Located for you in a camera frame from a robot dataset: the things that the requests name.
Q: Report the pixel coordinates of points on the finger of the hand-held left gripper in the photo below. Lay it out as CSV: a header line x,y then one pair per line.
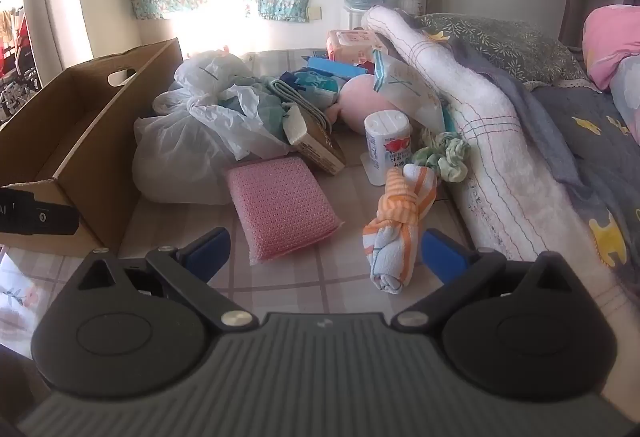
x,y
50,217

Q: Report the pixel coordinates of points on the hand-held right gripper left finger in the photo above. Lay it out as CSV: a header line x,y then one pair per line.
x,y
207,249

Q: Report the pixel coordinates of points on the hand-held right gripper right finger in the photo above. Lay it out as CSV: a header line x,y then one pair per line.
x,y
442,252

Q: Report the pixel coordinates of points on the orange striped knotted cloth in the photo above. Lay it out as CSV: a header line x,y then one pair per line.
x,y
395,222

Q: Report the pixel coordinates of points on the brown cardboard box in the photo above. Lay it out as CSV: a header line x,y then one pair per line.
x,y
85,142

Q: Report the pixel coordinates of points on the pink mesh sponge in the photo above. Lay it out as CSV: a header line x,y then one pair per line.
x,y
280,202

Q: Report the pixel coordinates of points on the teal towel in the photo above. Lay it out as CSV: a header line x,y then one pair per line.
x,y
272,114

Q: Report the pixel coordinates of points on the small beige carton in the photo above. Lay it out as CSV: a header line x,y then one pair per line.
x,y
315,142

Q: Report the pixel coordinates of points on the pink plush toy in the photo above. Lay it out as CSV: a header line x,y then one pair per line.
x,y
360,102

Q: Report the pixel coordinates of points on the blue wet wipes packet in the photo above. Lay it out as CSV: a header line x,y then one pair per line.
x,y
310,84

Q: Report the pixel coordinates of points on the plaid printed bed mat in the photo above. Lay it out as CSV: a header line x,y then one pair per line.
x,y
300,279

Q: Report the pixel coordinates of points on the green white knotted cloth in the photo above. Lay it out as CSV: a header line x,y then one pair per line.
x,y
447,154

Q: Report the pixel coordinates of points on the white plastic bag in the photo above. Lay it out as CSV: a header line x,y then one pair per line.
x,y
175,152

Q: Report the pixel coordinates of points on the white bottle red label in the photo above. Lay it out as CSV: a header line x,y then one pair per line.
x,y
387,137

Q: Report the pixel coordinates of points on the white plaid-stitched towel blanket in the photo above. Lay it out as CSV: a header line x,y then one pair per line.
x,y
480,127

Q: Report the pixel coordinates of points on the grey printed quilt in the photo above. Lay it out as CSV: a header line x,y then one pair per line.
x,y
590,142

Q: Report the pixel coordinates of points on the grey floral pillow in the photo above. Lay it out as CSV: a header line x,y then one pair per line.
x,y
505,44

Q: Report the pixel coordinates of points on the blue box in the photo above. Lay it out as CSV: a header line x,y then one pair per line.
x,y
327,66

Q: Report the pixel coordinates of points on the pink tissue pack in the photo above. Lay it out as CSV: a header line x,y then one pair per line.
x,y
355,42

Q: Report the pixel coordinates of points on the pink pillow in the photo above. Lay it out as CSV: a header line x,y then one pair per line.
x,y
610,39

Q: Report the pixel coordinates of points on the wall socket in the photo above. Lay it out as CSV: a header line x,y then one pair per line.
x,y
314,13

